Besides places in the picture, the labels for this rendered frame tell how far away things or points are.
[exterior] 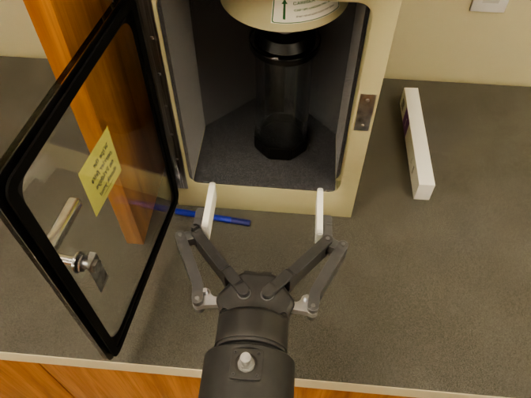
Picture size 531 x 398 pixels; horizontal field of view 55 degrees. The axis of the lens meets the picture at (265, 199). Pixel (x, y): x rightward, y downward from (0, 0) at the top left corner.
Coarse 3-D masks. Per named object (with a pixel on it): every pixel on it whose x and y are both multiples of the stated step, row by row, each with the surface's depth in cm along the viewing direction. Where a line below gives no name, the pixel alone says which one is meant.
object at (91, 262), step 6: (90, 252) 57; (84, 258) 57; (90, 258) 57; (96, 258) 57; (78, 264) 56; (84, 264) 57; (90, 264) 56; (96, 264) 57; (78, 270) 57; (84, 270) 58; (90, 270) 56; (96, 270) 57; (102, 270) 59; (96, 276) 58; (102, 276) 60; (96, 282) 58; (102, 282) 60; (102, 288) 60
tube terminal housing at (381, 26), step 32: (320, 0) 59; (352, 0) 59; (384, 0) 58; (160, 32) 65; (384, 32) 62; (384, 64) 65; (352, 128) 75; (352, 160) 80; (192, 192) 91; (224, 192) 90; (256, 192) 89; (288, 192) 88; (352, 192) 87
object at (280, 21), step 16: (224, 0) 67; (240, 0) 64; (256, 0) 63; (272, 0) 62; (288, 0) 62; (304, 0) 63; (240, 16) 65; (256, 16) 64; (272, 16) 63; (288, 16) 63; (304, 16) 63; (320, 16) 64; (336, 16) 66
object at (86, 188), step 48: (48, 96) 46; (96, 96) 54; (144, 96) 67; (48, 144) 47; (96, 144) 56; (144, 144) 69; (48, 192) 48; (96, 192) 58; (144, 192) 73; (96, 240) 60; (144, 240) 76; (96, 288) 63
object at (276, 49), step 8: (256, 32) 76; (264, 32) 74; (272, 32) 74; (280, 32) 74; (288, 32) 74; (296, 32) 74; (304, 32) 74; (312, 32) 75; (256, 40) 75; (264, 40) 74; (272, 40) 73; (280, 40) 73; (288, 40) 73; (296, 40) 73; (304, 40) 74; (312, 40) 75; (264, 48) 74; (272, 48) 73; (280, 48) 73; (288, 48) 73; (296, 48) 73; (304, 48) 74
